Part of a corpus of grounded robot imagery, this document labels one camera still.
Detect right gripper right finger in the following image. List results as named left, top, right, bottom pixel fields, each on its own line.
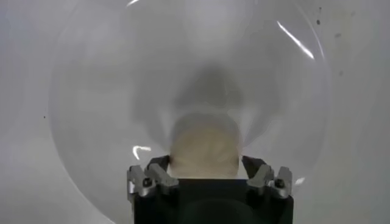
left=242, top=155, right=294, bottom=200

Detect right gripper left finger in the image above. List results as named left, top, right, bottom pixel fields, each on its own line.
left=126, top=154, right=180, bottom=203

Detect white steamed baozi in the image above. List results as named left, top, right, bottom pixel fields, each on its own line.
left=168, top=114, right=242, bottom=180

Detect white round plate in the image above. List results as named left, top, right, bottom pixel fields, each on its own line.
left=48, top=0, right=333, bottom=224

